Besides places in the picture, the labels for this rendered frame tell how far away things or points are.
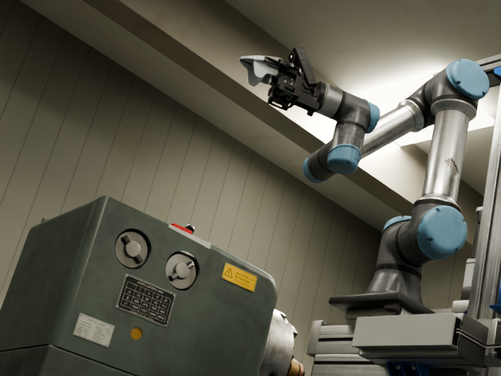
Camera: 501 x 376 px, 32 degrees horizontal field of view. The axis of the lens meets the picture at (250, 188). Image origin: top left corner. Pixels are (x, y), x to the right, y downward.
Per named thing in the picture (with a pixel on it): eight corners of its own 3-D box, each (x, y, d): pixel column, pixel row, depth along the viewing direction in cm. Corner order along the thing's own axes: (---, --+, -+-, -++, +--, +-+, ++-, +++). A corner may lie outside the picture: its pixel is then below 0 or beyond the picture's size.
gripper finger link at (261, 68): (241, 66, 202) (277, 82, 204) (246, 47, 205) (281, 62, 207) (236, 74, 204) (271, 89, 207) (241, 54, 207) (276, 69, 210)
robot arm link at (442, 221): (432, 274, 217) (463, 86, 238) (467, 261, 204) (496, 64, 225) (390, 258, 214) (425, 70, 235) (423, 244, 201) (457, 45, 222)
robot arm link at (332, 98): (344, 83, 211) (328, 100, 218) (327, 76, 210) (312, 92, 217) (340, 108, 208) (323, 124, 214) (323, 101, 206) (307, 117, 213)
